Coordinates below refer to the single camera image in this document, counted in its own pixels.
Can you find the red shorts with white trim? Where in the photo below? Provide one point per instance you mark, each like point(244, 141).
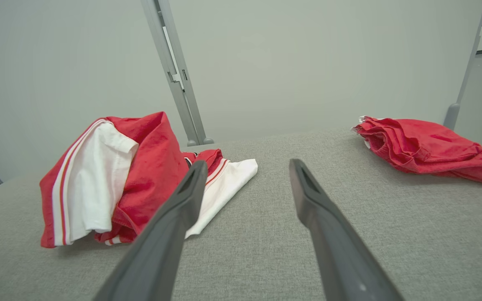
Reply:
point(424, 142)

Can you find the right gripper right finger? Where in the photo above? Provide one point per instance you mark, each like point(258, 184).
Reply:
point(337, 259)

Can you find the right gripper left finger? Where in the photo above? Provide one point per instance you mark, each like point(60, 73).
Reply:
point(161, 251)

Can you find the grey slanted partition post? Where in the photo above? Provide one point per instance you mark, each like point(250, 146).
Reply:
point(468, 62)

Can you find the red jersey with white sleeves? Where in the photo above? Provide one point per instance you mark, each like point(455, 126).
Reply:
point(153, 167)

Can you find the grey double partition post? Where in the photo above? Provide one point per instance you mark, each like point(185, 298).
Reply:
point(178, 75)

